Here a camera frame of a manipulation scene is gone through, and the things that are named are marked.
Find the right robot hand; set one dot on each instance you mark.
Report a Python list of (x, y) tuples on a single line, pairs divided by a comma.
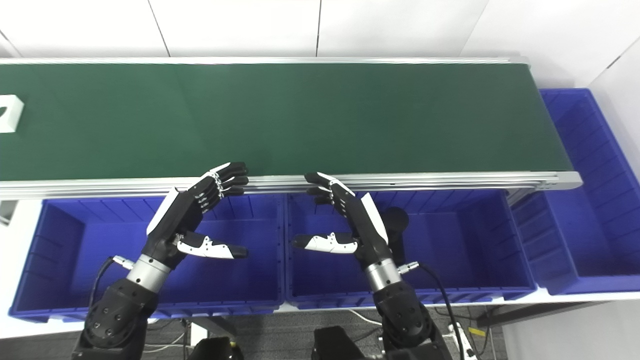
[(362, 225)]

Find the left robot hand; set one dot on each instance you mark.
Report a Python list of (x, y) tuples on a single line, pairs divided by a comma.
[(175, 220)]

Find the white hollow plastic part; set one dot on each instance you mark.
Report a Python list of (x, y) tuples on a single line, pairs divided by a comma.
[(15, 106)]

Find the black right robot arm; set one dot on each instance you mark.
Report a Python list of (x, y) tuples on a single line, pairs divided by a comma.
[(400, 315)]

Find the blue plastic bin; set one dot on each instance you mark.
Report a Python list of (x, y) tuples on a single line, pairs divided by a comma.
[(585, 210), (465, 250), (90, 265)]

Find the green conveyor belt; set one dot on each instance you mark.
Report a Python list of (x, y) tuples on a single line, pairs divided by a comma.
[(300, 120), (450, 180)]

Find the black robot torso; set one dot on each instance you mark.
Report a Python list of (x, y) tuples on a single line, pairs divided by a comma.
[(335, 345)]

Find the white power strip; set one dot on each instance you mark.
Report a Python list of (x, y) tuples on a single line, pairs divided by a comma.
[(462, 345)]

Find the black table frame bar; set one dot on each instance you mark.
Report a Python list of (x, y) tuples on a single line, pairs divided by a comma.
[(540, 310)]

